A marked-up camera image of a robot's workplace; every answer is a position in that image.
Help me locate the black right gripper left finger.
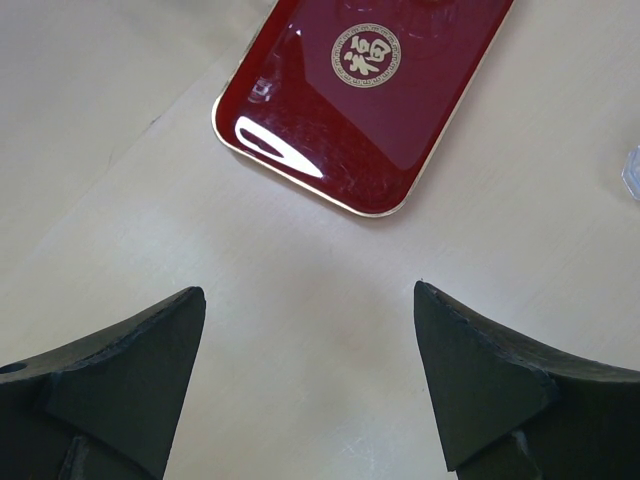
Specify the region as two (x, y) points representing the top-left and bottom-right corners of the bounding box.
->
(1, 286), (206, 479)

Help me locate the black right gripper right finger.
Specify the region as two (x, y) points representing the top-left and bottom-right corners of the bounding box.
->
(414, 281), (639, 479)

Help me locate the red lacquer tray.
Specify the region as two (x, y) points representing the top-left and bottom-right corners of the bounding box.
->
(211, 1), (512, 218)

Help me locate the clear glass far right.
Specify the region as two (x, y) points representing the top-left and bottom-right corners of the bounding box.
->
(621, 146), (640, 201)

